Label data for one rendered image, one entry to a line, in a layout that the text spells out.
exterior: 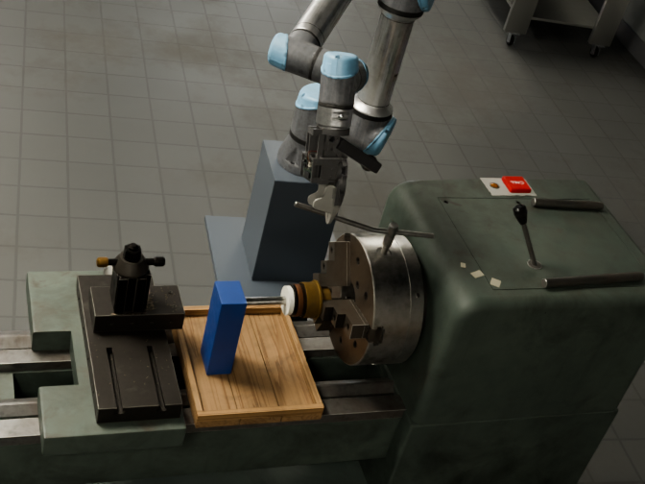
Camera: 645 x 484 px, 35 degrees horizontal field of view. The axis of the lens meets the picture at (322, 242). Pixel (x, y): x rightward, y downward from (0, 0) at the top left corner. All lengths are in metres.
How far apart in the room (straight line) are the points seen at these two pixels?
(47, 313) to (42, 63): 2.97
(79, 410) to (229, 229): 1.02
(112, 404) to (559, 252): 1.10
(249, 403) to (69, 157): 2.45
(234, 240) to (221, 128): 2.00
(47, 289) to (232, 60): 3.27
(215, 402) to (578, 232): 0.99
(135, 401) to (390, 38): 1.06
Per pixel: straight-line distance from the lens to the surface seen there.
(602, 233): 2.65
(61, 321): 2.44
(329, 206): 2.18
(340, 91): 2.11
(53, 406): 2.26
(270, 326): 2.58
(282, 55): 2.23
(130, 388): 2.24
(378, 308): 2.28
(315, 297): 2.34
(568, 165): 5.59
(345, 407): 2.46
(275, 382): 2.44
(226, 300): 2.28
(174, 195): 4.48
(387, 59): 2.57
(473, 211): 2.53
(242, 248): 3.02
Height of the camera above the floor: 2.59
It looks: 36 degrees down
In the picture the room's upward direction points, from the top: 16 degrees clockwise
